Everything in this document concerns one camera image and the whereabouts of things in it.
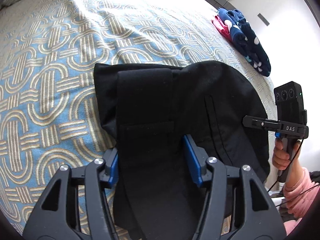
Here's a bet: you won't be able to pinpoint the black bag on floor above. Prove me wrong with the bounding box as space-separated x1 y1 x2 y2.
310 171 320 183

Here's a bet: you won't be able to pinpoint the person's right hand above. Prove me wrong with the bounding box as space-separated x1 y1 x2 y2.
272 138 302 172

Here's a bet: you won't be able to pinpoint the black cable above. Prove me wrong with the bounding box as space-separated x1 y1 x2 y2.
266 109 320 208

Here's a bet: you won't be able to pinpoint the black pants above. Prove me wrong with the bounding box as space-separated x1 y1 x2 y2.
94 61 270 239

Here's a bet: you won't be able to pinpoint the pink sleeve forearm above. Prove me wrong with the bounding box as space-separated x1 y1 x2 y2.
283 167 319 218

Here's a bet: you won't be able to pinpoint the patterned blue beige bedspread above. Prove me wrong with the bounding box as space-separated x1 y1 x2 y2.
1 0 276 235

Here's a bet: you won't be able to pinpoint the navy polka dot garment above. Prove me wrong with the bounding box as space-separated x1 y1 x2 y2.
217 8 271 77

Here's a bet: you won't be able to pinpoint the grey wall switch plate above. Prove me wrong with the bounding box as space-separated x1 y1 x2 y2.
257 13 270 26

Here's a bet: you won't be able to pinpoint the black camera box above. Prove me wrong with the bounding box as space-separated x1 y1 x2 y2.
274 81 306 125

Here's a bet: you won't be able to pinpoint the pink red folded garment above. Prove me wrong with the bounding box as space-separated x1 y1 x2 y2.
212 15 232 42

